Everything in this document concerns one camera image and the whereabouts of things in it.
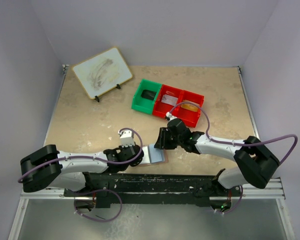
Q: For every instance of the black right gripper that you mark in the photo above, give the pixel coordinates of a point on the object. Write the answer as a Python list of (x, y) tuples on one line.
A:
[(161, 143)]

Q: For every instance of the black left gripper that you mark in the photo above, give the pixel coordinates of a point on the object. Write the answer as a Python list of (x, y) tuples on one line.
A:
[(121, 148)]

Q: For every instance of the brown leather card holder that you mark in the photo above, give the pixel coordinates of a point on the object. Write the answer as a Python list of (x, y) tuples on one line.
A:
[(153, 156)]

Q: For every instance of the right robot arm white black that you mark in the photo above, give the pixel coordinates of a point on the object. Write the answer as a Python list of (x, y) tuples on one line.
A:
[(229, 178)]

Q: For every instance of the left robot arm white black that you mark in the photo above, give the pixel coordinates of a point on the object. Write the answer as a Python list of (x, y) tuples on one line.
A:
[(48, 167)]

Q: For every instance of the gold card in bin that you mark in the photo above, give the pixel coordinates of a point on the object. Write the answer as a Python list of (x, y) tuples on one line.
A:
[(190, 106)]

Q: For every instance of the silver card in bin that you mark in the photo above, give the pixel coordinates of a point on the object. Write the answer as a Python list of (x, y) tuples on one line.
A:
[(169, 100)]

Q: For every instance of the red bin right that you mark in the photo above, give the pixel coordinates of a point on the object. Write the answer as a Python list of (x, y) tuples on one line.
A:
[(190, 118)]

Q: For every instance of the red bin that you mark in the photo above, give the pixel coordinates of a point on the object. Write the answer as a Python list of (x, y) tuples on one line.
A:
[(160, 109), (190, 118)]

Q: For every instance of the red bin middle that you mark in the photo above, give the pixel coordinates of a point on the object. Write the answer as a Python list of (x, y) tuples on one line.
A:
[(160, 109)]

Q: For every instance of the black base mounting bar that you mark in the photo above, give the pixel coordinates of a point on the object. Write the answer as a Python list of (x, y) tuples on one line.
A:
[(198, 190)]

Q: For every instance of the green plastic bin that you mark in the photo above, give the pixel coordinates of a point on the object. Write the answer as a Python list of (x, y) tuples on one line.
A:
[(145, 96)]

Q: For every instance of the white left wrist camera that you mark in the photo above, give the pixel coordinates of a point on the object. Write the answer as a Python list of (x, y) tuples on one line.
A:
[(126, 138)]

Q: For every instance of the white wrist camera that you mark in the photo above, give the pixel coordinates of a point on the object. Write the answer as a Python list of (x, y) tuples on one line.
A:
[(168, 115), (126, 138)]

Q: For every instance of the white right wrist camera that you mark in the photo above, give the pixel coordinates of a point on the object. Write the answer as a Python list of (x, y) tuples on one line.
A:
[(168, 115)]

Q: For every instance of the aluminium corner rail right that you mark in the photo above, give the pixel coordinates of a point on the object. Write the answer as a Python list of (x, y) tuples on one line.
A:
[(250, 120)]

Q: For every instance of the white board wooden frame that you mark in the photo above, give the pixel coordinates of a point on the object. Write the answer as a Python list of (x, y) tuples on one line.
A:
[(102, 72)]

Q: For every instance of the aluminium front frame rail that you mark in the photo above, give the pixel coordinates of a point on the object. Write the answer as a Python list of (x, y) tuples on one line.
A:
[(273, 190)]

